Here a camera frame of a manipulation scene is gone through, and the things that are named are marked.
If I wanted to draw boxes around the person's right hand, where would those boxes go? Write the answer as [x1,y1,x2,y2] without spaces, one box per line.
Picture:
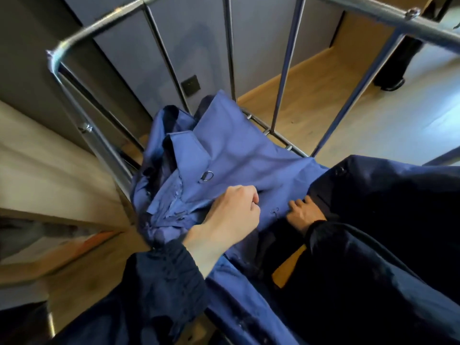
[286,195,327,236]

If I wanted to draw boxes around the person's left hand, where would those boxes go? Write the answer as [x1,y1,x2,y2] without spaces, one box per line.
[182,184,262,279]

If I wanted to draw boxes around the navy blue fabric laundry bag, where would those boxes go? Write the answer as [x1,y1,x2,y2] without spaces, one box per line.
[130,90,460,345]

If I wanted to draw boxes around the chrome metal cart frame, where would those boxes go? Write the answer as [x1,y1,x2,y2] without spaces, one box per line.
[46,0,460,212]

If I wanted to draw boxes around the person's left forearm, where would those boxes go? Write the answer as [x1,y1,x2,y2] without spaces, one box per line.
[46,239,211,345]

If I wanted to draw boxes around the person's right forearm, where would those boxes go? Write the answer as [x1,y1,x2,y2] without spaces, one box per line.
[305,220,460,345]

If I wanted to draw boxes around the small wooden side table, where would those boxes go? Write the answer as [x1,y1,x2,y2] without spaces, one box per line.
[0,100,132,284]

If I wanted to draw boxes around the light wooden desk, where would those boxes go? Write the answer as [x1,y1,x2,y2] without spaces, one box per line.
[330,0,437,69]

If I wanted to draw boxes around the dark wall socket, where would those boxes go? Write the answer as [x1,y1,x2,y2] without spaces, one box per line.
[180,74,202,97]

